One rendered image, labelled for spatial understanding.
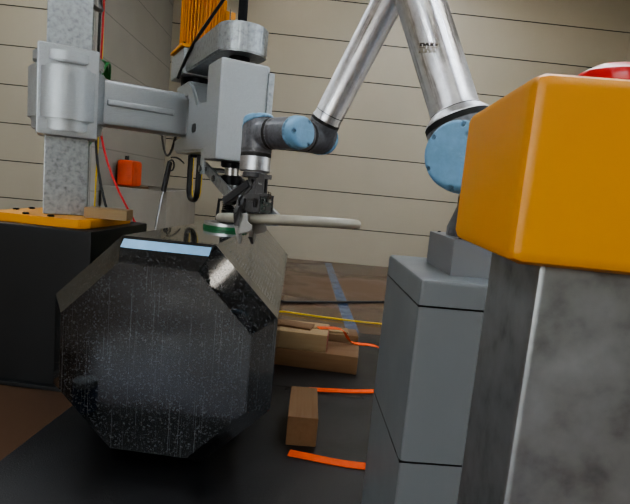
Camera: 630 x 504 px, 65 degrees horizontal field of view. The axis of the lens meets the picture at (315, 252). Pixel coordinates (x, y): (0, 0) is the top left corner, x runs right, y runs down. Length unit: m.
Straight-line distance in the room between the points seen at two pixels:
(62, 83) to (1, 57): 5.54
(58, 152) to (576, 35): 6.92
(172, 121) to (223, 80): 0.67
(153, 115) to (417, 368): 2.04
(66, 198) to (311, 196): 4.69
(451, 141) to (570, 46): 7.02
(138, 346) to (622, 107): 1.66
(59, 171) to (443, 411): 2.09
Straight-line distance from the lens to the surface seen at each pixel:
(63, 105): 2.63
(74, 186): 2.69
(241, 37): 2.24
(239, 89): 2.23
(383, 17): 1.48
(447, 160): 1.10
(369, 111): 7.09
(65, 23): 2.76
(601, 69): 0.29
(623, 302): 0.27
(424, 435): 1.23
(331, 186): 6.97
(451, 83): 1.17
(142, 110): 2.76
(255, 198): 1.45
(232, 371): 1.70
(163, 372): 1.77
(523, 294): 0.27
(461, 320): 1.15
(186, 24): 2.96
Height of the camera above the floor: 1.02
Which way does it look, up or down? 7 degrees down
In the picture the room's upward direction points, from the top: 5 degrees clockwise
